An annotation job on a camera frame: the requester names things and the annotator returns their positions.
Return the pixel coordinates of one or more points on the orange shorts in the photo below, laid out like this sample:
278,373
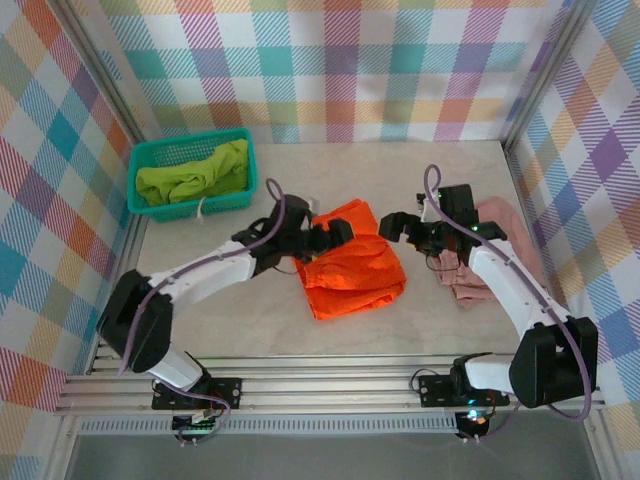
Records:
350,280

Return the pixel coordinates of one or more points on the pink shorts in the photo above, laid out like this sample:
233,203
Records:
515,235

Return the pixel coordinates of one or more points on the lime green shorts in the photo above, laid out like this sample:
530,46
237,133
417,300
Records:
190,182

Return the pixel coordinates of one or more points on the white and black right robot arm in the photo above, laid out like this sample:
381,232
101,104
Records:
510,290

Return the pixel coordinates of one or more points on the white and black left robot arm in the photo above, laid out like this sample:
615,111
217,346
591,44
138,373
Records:
210,272

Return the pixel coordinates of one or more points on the white basket tie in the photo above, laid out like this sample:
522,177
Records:
201,210

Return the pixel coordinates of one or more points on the teal plastic basket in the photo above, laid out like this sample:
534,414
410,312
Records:
165,212

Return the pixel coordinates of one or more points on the right controller board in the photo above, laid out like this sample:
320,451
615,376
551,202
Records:
475,422

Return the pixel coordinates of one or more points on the controller board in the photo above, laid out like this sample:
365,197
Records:
475,422
192,427

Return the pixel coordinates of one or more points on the left controller board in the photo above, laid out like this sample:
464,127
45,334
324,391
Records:
192,427

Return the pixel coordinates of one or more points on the aluminium rail frame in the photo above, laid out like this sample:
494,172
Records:
325,387

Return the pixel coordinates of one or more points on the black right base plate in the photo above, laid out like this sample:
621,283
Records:
435,390

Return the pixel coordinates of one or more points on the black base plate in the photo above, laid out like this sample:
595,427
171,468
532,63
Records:
232,389
435,390

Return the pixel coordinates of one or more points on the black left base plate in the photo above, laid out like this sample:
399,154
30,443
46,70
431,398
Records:
232,389

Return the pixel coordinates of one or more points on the aluminium corner post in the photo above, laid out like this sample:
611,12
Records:
551,65
105,65

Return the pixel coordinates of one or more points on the aluminium side rail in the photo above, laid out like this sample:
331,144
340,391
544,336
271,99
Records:
128,250

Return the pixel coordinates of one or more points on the aluminium frame leg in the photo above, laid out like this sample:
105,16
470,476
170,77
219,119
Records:
60,465
600,450

